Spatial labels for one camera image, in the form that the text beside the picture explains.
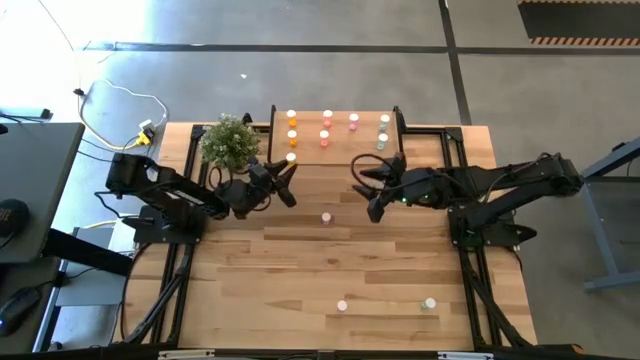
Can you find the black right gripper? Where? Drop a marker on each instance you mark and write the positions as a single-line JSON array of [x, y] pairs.
[[420, 187]]

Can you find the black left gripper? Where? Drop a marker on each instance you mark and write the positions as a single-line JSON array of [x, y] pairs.
[[245, 192]]

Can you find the orange translucent pill bottle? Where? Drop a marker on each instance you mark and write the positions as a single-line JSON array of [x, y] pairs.
[[292, 134], [291, 114], [290, 158]]

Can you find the teal translucent pill bottle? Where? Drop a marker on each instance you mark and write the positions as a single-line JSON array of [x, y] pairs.
[[384, 118], [428, 303], [383, 137]]

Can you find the red translucent pill bottle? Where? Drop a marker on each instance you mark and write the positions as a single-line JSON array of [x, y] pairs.
[[327, 114], [324, 134]]

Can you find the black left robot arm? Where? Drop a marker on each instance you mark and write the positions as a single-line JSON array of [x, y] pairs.
[[170, 190]]

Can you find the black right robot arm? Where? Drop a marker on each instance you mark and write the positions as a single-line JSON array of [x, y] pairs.
[[520, 180]]

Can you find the artificial green potted plant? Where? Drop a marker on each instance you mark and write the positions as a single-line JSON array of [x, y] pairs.
[[227, 145]]

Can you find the yellow power plug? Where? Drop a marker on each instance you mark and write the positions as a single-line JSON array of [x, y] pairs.
[[144, 138]]

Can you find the white power adapter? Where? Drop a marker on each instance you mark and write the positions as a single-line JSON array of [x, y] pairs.
[[146, 124]]

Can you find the black desk support bar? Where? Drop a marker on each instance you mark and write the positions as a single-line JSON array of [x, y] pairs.
[[85, 252]]

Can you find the grey metal platform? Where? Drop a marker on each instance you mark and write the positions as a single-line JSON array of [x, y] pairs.
[[90, 287]]

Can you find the blue-grey metal stand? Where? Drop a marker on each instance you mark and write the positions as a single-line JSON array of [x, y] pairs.
[[600, 235]]

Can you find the small black floor plug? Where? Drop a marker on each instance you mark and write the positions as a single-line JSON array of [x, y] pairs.
[[78, 92]]

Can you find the grey side desk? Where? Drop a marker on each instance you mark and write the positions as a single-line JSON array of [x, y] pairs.
[[40, 175]]

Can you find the black power brick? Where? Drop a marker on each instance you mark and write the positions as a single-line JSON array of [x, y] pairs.
[[45, 114]]

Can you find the hazard striped black mat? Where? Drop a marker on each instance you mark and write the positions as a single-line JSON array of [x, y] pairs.
[[575, 20]]

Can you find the black cap gold logo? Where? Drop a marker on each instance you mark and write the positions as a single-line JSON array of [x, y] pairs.
[[12, 217]]

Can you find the black computer mouse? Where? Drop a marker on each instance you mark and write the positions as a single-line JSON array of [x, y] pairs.
[[19, 307]]

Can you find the wooden shelf black metal frame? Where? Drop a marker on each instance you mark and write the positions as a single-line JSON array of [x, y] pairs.
[[350, 150]]

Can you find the black aluminium rig frame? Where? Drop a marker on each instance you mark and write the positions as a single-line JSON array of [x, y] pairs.
[[454, 133]]

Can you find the silver metal bracket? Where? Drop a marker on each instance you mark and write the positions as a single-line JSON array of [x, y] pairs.
[[465, 356], [185, 354]]

